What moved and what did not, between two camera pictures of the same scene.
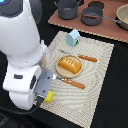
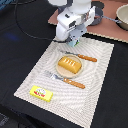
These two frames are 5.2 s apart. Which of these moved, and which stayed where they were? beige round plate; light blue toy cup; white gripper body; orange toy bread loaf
Moved: white gripper body
Stayed: light blue toy cup; beige round plate; orange toy bread loaf
